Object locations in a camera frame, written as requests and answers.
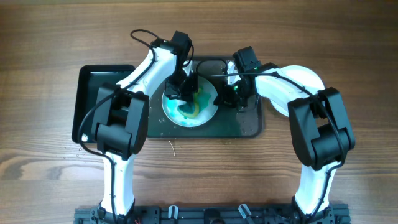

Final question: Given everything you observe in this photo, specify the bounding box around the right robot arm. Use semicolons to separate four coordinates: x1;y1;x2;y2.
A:
226;46;355;223

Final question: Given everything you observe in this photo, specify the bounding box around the black serving tray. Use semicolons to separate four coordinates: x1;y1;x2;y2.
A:
146;55;264;139

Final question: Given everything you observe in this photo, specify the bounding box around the white plate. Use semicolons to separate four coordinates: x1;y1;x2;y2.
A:
162;77;218;128
270;65;325;117

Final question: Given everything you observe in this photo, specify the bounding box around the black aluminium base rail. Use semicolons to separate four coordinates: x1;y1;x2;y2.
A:
73;204;351;224

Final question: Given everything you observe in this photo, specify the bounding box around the green yellow sponge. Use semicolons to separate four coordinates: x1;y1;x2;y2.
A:
177;88;202;119

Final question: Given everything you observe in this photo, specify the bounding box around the black water basin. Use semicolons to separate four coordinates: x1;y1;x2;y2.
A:
72;65;135;144

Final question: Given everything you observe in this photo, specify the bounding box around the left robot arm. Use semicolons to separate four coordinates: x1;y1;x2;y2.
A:
88;31;198;223

